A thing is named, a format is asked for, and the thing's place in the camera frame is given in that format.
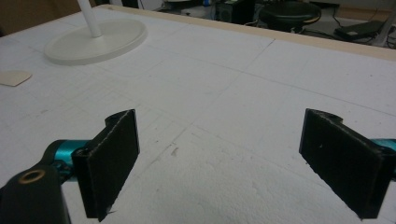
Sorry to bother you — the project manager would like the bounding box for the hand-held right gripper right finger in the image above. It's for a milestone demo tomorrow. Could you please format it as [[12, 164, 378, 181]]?
[[298, 107, 396, 220]]

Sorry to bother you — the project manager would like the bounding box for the black speaker box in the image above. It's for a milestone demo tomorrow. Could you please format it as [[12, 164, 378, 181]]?
[[216, 1, 257, 25]]

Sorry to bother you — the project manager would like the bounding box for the beige card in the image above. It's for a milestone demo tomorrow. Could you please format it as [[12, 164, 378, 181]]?
[[0, 70, 33, 88]]

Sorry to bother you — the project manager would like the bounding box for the black flat device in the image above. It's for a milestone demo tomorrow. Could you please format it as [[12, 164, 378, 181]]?
[[333, 20, 387, 41]]

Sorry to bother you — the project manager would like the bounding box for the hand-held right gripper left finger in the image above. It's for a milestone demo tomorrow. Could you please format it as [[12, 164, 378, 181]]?
[[70, 108, 141, 223]]

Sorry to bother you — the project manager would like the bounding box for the white lamp stand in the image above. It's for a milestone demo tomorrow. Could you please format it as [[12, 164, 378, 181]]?
[[43, 0, 149, 66]]

